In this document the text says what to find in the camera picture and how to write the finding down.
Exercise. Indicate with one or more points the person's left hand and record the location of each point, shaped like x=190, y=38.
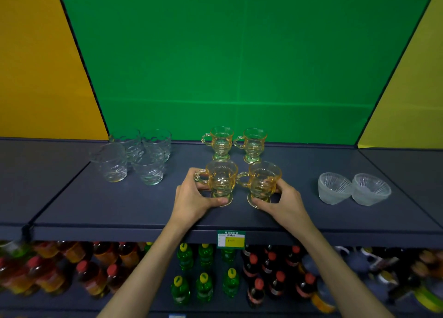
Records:
x=188, y=203

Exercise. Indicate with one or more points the green back panel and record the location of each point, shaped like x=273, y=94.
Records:
x=242, y=51

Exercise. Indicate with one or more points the person's left forearm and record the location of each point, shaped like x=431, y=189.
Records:
x=145, y=276

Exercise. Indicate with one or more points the group of amber red-capped bottles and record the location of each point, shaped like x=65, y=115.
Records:
x=52, y=272

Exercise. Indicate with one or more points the person's right hand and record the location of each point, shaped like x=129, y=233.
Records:
x=290, y=210

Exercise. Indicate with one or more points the orange back panel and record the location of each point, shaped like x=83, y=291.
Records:
x=38, y=68

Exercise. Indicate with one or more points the group of green soda bottles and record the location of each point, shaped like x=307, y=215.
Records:
x=204, y=283

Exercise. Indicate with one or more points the pale yellow back panel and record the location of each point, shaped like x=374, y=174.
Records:
x=412, y=103

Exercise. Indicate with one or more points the group of dark jugs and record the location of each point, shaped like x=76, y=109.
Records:
x=398, y=272

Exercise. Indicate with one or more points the clear tumbler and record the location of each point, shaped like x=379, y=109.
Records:
x=158, y=143
x=128, y=145
x=150, y=170
x=111, y=167

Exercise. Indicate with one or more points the person's right forearm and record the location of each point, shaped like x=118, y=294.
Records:
x=346, y=279

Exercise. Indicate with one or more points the green yellow price label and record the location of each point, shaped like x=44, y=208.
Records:
x=231, y=240

